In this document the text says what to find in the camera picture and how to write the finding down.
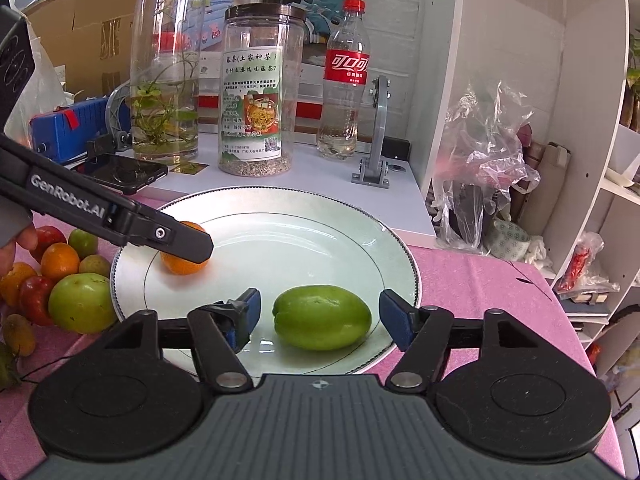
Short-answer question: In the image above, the small orange mandarin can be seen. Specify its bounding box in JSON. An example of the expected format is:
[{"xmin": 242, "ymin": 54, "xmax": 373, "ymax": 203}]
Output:
[{"xmin": 160, "ymin": 252, "xmax": 208, "ymax": 275}]

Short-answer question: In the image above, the large green fruit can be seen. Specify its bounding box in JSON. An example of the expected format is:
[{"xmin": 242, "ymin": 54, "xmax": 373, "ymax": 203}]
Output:
[{"xmin": 272, "ymin": 285, "xmax": 372, "ymax": 351}]

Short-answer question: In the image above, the person's left hand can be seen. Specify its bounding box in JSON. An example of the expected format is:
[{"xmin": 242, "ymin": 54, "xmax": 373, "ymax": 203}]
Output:
[{"xmin": 0, "ymin": 223, "xmax": 38, "ymax": 276}]

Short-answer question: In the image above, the blue plastic box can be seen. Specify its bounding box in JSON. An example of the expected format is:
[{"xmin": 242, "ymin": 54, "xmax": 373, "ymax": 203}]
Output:
[{"xmin": 29, "ymin": 98, "xmax": 132, "ymax": 164}]

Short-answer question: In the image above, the black smartphone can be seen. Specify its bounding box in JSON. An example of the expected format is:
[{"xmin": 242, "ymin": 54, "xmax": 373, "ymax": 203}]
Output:
[{"xmin": 73, "ymin": 154, "xmax": 168, "ymax": 195}]

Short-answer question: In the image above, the small green fruit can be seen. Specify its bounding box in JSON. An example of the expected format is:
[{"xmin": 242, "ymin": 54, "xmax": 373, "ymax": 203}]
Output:
[{"xmin": 68, "ymin": 229, "xmax": 99, "ymax": 259}]

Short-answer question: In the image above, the pink floral tablecloth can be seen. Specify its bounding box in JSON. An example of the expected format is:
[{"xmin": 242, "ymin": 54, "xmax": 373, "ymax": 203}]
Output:
[{"xmin": 1, "ymin": 246, "xmax": 625, "ymax": 479}]

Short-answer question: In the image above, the white plastic bag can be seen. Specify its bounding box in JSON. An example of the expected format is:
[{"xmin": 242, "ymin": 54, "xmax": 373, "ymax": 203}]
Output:
[{"xmin": 0, "ymin": 0, "xmax": 72, "ymax": 146}]

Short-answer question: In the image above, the light green apple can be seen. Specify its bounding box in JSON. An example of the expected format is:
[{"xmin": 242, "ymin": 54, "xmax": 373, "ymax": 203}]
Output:
[{"xmin": 48, "ymin": 273, "xmax": 117, "ymax": 335}]

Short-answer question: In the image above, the white ceramic plate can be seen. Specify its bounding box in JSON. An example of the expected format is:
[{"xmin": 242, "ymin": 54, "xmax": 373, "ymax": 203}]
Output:
[{"xmin": 111, "ymin": 186, "xmax": 422, "ymax": 379}]

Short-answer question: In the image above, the roll of tape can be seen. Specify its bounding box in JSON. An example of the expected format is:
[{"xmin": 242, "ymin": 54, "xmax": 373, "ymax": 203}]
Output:
[{"xmin": 484, "ymin": 218, "xmax": 530, "ymax": 261}]

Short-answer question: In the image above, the cardboard box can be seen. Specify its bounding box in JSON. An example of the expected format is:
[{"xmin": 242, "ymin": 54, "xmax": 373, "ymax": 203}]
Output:
[{"xmin": 25, "ymin": 0, "xmax": 137, "ymax": 100}]

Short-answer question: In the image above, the red snack packet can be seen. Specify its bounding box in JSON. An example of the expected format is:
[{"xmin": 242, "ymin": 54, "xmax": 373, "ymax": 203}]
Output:
[{"xmin": 554, "ymin": 232, "xmax": 620, "ymax": 299}]

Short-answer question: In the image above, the clear tea jar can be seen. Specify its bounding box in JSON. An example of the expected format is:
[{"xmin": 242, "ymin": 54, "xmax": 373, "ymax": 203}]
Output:
[{"xmin": 218, "ymin": 3, "xmax": 305, "ymax": 178}]

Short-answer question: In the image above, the crumpled clear plastic bag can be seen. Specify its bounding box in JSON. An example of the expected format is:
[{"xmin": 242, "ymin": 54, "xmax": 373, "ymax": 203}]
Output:
[{"xmin": 432, "ymin": 80, "xmax": 540, "ymax": 254}]

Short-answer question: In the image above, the tall glass plant vase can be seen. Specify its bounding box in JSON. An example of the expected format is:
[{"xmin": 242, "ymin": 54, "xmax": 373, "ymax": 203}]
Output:
[{"xmin": 129, "ymin": 0, "xmax": 206, "ymax": 166}]

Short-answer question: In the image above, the cola bottle red label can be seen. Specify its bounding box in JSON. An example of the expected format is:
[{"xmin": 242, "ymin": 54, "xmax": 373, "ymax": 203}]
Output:
[{"xmin": 317, "ymin": 0, "xmax": 370, "ymax": 159}]

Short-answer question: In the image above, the white shelf unit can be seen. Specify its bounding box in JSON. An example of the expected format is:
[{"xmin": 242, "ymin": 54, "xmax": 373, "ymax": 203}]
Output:
[{"xmin": 404, "ymin": 0, "xmax": 640, "ymax": 376}]

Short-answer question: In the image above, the grey hinged metal bracket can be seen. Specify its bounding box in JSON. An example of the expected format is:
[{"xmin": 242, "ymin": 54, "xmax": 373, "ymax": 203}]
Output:
[{"xmin": 352, "ymin": 75, "xmax": 390, "ymax": 188}]

